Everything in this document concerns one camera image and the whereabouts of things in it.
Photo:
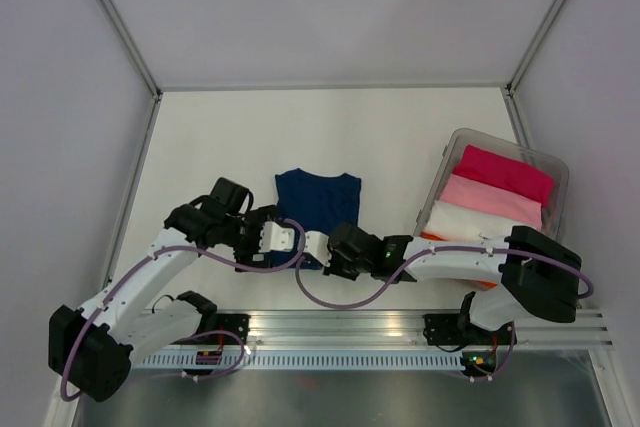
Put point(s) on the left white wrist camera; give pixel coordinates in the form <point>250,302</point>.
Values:
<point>278,236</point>

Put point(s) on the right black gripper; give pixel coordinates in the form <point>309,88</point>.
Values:
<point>332,269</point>

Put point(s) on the clear plastic storage bin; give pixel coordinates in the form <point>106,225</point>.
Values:
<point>551,215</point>

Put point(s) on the white folded t-shirt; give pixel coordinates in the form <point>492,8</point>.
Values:
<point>450,222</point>

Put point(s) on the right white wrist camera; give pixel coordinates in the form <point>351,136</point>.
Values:
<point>317,246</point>

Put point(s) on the light pink folded t-shirt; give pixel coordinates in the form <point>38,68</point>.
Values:
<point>480,197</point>

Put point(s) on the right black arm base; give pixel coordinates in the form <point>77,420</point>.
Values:
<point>453,332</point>

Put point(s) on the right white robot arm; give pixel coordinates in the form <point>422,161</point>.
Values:
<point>531,274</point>

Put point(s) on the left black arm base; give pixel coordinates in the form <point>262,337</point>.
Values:
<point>236,323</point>

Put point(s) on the right aluminium frame post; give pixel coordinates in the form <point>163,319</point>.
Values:
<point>544,28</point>

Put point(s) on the magenta folded t-shirt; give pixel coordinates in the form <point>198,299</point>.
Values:
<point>504,173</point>

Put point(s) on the orange folded t-shirt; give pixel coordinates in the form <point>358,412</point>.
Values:
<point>482,283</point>

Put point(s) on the blue t-shirt with print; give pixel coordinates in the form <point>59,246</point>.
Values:
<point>318,203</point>

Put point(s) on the left aluminium frame post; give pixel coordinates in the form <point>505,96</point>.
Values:
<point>124,36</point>

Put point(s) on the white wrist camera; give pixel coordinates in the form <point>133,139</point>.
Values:
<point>278,236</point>
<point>317,246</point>

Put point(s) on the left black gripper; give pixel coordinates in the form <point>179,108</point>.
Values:
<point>257,218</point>

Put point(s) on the white slotted cable duct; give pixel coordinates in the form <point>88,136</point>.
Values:
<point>314,360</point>

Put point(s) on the aluminium frame post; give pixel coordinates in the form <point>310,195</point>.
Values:
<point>124,36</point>
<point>544,28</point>

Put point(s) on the aluminium front rail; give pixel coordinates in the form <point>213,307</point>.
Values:
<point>396,329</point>

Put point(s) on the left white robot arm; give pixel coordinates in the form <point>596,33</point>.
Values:
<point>94,346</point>

